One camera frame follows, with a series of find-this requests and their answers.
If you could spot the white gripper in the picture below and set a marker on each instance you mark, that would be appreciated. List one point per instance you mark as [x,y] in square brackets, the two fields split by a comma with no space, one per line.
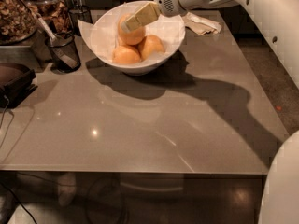
[165,1]

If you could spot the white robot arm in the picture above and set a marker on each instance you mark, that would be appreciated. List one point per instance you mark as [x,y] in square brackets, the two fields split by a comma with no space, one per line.
[278,21]

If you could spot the white ceramic bowl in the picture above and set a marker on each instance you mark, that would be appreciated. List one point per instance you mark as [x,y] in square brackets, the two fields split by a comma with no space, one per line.
[140,66]

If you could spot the folded beige napkin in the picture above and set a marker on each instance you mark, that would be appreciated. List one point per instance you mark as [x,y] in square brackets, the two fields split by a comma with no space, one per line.
[200,25]

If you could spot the dark brown tray device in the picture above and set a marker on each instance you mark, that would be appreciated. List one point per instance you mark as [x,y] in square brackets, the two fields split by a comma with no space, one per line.
[16,83]

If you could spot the black mesh cup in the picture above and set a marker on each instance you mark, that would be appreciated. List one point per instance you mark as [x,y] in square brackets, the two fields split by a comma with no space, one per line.
[64,53]

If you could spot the small black mesh holder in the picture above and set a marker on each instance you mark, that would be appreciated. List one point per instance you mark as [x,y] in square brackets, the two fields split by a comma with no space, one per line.
[79,13]

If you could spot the white plastic spoon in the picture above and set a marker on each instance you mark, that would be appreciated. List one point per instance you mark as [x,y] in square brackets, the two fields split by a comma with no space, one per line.
[47,29]

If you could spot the orange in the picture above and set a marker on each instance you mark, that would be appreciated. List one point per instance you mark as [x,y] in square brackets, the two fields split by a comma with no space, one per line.
[125,55]
[150,44]
[132,38]

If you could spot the large glass snack jar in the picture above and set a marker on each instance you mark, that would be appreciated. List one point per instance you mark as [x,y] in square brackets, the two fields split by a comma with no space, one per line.
[16,22]

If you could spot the white paper bowl liner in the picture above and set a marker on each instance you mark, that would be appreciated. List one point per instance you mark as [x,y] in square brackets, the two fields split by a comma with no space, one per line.
[101,38]

